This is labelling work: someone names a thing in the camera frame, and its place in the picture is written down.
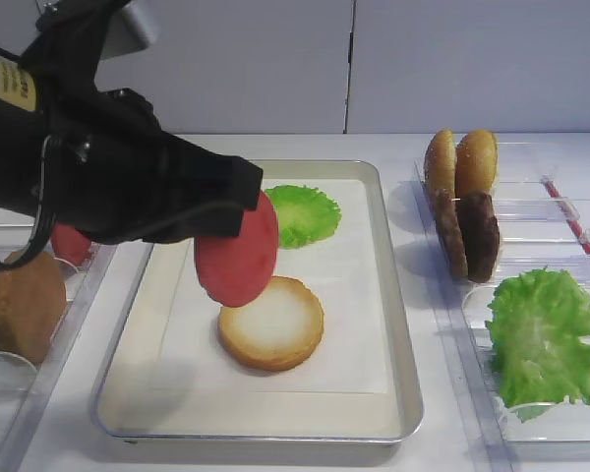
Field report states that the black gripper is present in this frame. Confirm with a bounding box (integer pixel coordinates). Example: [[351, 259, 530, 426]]
[[29, 88, 263, 244]]

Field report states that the red tomato slice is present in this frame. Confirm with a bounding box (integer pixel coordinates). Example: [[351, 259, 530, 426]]
[[50, 223, 91, 266], [194, 192, 279, 308]]

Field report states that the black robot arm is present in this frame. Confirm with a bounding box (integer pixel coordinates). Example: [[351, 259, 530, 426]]
[[0, 1, 263, 271]]

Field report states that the round green lettuce on tray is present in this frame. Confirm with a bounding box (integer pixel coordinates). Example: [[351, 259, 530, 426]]
[[265, 185, 342, 249]]

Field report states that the red tomato slice in rack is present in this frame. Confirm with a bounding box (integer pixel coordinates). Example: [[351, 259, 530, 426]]
[[50, 223, 91, 266]]

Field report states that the brown meat patty left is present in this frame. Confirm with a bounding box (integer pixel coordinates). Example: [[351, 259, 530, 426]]
[[432, 189, 468, 278]]

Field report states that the dark meat patty right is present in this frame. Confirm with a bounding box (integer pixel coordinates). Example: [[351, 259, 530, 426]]
[[456, 191, 501, 283]]

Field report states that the green lettuce leaf in rack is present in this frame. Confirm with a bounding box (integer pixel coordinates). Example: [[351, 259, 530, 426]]
[[485, 268, 590, 422]]

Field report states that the bottom bun slice on tray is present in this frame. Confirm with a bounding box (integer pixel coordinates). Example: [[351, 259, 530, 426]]
[[217, 276, 325, 372]]

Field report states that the white metal tray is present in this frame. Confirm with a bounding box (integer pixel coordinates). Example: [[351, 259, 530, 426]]
[[93, 160, 423, 443]]

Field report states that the brown bun slice in left rack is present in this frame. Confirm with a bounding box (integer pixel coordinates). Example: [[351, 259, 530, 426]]
[[0, 252, 67, 366]]

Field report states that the sesame bun top left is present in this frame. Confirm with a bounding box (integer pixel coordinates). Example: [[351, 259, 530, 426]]
[[423, 129, 456, 197]]

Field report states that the sesame bun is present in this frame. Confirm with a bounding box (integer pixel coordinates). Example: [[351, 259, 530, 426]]
[[423, 129, 456, 197], [455, 129, 499, 198]]

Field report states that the clear acrylic left food rack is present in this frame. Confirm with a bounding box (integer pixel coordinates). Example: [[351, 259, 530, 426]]
[[0, 227, 116, 471]]

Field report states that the clear acrylic food rack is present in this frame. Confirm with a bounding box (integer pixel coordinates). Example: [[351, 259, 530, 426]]
[[0, 227, 116, 471], [405, 139, 590, 471]]

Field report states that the sesame bun top right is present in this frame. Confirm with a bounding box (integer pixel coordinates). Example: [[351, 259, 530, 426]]
[[455, 129, 499, 198]]

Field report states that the clear acrylic right food rack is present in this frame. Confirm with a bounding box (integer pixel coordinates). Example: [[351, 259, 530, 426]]
[[405, 139, 590, 471]]

